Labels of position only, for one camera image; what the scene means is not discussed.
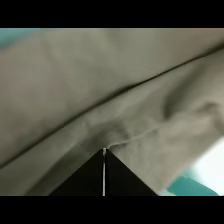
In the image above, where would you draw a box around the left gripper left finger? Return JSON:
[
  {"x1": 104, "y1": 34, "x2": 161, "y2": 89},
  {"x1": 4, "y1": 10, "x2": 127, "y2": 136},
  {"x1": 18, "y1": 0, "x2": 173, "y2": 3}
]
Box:
[{"x1": 49, "y1": 148, "x2": 105, "y2": 197}]

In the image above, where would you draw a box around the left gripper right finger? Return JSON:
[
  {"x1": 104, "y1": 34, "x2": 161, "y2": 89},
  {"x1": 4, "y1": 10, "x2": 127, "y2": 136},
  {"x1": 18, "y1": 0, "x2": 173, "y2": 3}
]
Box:
[{"x1": 104, "y1": 148, "x2": 159, "y2": 197}]

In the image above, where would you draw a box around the grey shirt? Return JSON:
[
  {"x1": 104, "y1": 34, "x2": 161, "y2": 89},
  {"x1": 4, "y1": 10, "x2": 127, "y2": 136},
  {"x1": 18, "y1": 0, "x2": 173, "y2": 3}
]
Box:
[{"x1": 0, "y1": 28, "x2": 224, "y2": 197}]

